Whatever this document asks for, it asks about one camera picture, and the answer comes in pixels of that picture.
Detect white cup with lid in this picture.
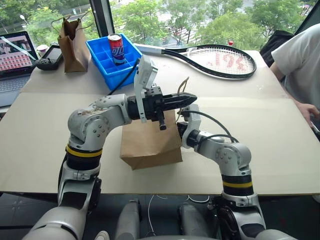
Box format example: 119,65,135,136
36,44,49,60

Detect black backpack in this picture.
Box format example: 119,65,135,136
259,29,295,68

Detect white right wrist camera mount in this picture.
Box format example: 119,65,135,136
180,103,202,149

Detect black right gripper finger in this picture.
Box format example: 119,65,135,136
162,100,195,111

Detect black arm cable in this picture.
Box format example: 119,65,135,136
107,58,141,96
181,110,240,144

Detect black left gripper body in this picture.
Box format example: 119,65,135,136
144,86,168,131

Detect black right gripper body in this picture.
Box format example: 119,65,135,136
176,121,189,138

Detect red and blue drink can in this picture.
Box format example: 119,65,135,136
107,33,126,67

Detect person's bare hand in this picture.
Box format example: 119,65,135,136
297,101,320,123

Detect black handheld game console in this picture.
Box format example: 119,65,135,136
34,44,64,71

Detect white floor cable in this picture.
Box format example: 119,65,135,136
147,194,210,237

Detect wide brown paper bag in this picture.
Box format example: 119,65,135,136
119,76,190,171

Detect blue divided plastic tray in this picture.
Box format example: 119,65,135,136
85,33,144,91

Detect person in white t-shirt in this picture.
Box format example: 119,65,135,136
270,23,320,204

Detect dark window frame post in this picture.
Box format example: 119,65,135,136
88,0,114,39

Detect grey rounded robot leg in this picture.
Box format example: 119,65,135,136
114,199,143,240
177,202,216,240

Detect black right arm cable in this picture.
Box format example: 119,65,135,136
181,110,240,144

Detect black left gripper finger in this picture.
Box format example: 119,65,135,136
161,92,199,104

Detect tall brown paper bag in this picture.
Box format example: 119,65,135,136
51,11,92,74

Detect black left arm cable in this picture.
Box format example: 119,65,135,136
107,58,141,96

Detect open laptop computer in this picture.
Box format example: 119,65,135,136
0,31,39,108

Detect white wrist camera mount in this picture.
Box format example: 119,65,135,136
180,103,202,149
133,54,159,124

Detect black tennis racket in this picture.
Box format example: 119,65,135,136
133,42,258,80

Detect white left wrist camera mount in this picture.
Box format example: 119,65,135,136
133,54,159,124

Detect dark phone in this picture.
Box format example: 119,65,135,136
309,116,320,134

